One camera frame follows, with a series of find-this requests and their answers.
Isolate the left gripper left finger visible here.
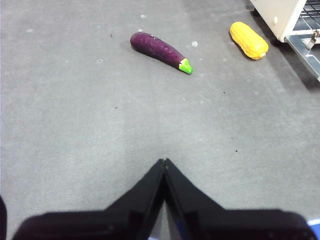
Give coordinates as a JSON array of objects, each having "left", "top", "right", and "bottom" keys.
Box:
[{"left": 11, "top": 158, "right": 166, "bottom": 240}]

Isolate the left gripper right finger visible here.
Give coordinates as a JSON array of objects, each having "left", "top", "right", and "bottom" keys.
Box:
[{"left": 163, "top": 157, "right": 318, "bottom": 240}]

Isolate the oven door with beige handle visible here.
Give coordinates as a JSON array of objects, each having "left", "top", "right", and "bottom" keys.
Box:
[{"left": 284, "top": 14, "right": 320, "bottom": 83}]

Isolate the cream Toshiba toaster oven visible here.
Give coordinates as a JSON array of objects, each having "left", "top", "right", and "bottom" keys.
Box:
[{"left": 249, "top": 0, "right": 320, "bottom": 43}]

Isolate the purple toy eggplant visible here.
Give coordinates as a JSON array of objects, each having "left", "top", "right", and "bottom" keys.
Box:
[{"left": 129, "top": 31, "right": 194, "bottom": 75}]

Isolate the yellow toy corn cob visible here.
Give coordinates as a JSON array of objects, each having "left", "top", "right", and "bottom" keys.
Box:
[{"left": 229, "top": 21, "right": 270, "bottom": 61}]

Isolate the metal wire oven rack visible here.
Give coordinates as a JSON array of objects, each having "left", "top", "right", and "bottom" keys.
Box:
[{"left": 299, "top": 0, "right": 320, "bottom": 32}]

